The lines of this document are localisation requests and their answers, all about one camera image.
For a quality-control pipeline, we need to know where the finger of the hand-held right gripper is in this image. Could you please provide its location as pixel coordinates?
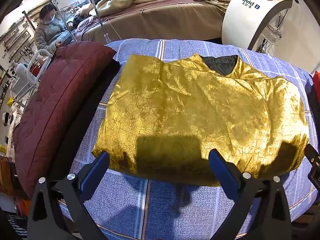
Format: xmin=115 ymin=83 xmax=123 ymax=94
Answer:
xmin=304 ymin=144 xmax=320 ymax=189

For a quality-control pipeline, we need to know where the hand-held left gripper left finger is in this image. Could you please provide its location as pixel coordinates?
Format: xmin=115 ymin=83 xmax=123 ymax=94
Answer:
xmin=27 ymin=151 xmax=110 ymax=240

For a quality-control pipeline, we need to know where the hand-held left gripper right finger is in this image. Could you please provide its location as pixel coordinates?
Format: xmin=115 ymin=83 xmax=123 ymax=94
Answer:
xmin=208 ymin=149 xmax=293 ymax=240

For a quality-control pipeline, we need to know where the gold shiny jacket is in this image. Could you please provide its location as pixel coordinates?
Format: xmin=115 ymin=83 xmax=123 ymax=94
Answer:
xmin=91 ymin=54 xmax=310 ymax=187

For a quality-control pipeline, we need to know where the blue plaid bed sheet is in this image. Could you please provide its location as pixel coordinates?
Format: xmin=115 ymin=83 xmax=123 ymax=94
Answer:
xmin=49 ymin=39 xmax=320 ymax=238

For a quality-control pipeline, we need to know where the maroon quilted jacket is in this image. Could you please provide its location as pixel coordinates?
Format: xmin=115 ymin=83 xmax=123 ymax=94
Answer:
xmin=12 ymin=41 xmax=117 ymax=198

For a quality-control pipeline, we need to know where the white metal trolley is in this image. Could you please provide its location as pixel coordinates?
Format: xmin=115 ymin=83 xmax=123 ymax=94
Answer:
xmin=27 ymin=49 xmax=52 ymax=88

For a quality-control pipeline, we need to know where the mauve quilted blanket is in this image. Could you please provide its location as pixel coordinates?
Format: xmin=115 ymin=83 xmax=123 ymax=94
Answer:
xmin=75 ymin=15 xmax=105 ymax=43

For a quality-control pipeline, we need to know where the metal lamp stand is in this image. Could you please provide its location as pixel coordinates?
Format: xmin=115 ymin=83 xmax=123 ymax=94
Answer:
xmin=85 ymin=0 xmax=112 ymax=44

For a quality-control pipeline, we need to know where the white beauty machine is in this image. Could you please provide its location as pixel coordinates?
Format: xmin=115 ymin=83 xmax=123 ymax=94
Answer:
xmin=221 ymin=0 xmax=294 ymax=53

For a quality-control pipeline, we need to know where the brown massage bed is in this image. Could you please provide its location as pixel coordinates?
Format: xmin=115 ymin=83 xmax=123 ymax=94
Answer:
xmin=75 ymin=0 xmax=233 ymax=45

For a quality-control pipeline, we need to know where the wall display rack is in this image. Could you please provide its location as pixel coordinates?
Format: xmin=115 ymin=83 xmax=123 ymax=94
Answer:
xmin=0 ymin=12 xmax=35 ymax=58

